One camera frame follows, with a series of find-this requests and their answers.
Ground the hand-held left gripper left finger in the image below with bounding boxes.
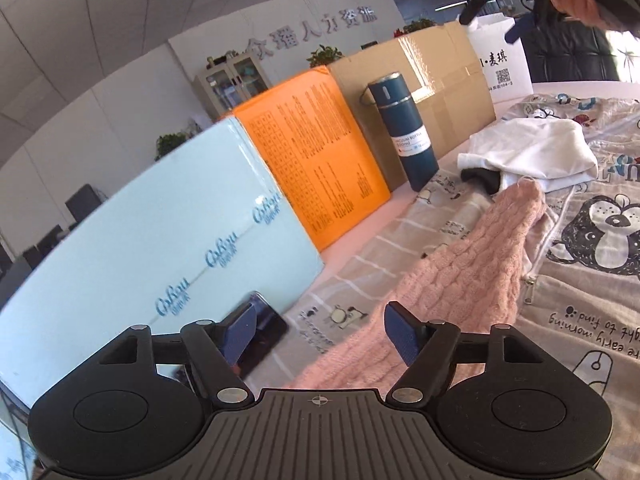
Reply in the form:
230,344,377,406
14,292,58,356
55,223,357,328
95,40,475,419
92,304,258,408

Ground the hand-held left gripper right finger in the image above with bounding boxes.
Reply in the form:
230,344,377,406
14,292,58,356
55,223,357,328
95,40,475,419
383,301,547,407

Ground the pink knitted sweater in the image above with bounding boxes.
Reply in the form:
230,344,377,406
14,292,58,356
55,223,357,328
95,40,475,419
282,179,547,391

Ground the white garment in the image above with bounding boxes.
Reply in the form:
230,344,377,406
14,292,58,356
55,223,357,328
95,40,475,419
457,117,599,194

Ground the black smartphone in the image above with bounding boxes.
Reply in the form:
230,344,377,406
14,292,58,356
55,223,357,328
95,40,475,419
170,290,290,382

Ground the white tote bag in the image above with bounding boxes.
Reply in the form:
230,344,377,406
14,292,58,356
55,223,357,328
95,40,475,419
467,14,535,106

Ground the black leather headboard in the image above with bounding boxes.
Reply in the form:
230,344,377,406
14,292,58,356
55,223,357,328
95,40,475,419
520,19,624,84

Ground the potted green plant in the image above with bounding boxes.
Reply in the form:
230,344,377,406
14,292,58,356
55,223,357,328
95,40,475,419
306,44,347,69
155,130,194,162
394,18,437,39

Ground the large taped cardboard box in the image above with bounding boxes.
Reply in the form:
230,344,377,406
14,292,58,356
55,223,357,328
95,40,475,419
327,21,497,194

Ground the light blue box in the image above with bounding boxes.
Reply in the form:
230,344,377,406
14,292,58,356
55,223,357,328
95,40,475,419
0,121,326,463

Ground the blue vacuum bottle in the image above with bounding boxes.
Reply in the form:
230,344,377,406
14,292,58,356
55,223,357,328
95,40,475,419
367,74,440,192

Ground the black garment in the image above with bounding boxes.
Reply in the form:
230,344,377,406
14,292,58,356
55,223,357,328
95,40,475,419
460,167,504,195

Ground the orange printed box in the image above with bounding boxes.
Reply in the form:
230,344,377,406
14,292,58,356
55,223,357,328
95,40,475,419
234,66,392,253

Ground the cartoon printed blanket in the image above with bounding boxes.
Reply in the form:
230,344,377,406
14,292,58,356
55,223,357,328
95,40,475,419
280,91,640,480

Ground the glass door cabinet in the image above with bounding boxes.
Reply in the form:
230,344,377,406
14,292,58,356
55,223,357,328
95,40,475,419
194,52,273,124

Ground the grey wall lettering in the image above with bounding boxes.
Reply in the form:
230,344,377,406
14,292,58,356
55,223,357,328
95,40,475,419
245,6,379,57

